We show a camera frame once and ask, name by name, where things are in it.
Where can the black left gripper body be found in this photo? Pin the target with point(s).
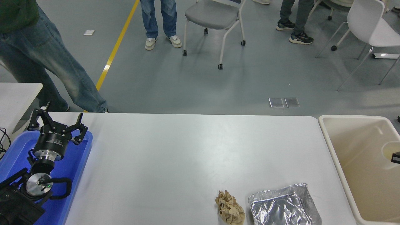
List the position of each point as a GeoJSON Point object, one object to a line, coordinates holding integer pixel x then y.
{"type": "Point", "coordinates": [53, 140]}

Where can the white paper cup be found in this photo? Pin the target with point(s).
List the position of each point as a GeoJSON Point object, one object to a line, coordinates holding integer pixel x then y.
{"type": "Point", "coordinates": [387, 153]}

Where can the foil tray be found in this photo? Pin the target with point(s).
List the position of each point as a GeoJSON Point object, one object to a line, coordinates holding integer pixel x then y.
{"type": "Point", "coordinates": [281, 207]}

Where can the tan paper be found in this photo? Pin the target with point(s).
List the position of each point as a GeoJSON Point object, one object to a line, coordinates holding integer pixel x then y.
{"type": "Point", "coordinates": [229, 209]}

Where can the blue plastic tray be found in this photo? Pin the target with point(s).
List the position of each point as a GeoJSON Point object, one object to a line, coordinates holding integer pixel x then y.
{"type": "Point", "coordinates": [75, 162]}

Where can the white side table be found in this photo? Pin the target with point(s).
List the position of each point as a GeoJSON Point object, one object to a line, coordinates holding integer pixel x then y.
{"type": "Point", "coordinates": [15, 100]}

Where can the large pale plastic bin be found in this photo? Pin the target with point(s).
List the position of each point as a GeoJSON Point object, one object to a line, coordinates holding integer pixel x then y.
{"type": "Point", "coordinates": [359, 162]}

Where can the person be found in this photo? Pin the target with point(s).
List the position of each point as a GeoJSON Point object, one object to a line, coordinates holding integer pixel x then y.
{"type": "Point", "coordinates": [301, 15]}
{"type": "Point", "coordinates": [31, 47]}
{"type": "Point", "coordinates": [153, 18]}
{"type": "Point", "coordinates": [262, 2]}
{"type": "Point", "coordinates": [397, 10]}

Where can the white flat base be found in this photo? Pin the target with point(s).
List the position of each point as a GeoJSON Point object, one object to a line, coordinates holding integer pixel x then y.
{"type": "Point", "coordinates": [386, 56]}

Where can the clear floor plate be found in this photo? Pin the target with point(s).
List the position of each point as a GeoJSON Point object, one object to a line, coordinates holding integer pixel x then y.
{"type": "Point", "coordinates": [276, 102]}
{"type": "Point", "coordinates": [292, 102]}

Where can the white plastic chair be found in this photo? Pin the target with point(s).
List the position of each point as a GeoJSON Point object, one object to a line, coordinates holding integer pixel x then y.
{"type": "Point", "coordinates": [365, 18]}

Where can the wheeled office chair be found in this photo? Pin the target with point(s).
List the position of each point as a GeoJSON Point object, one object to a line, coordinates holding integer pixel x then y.
{"type": "Point", "coordinates": [339, 3]}

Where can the grey seat wheeled chair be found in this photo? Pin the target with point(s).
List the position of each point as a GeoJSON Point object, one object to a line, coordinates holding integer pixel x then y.
{"type": "Point", "coordinates": [212, 14]}

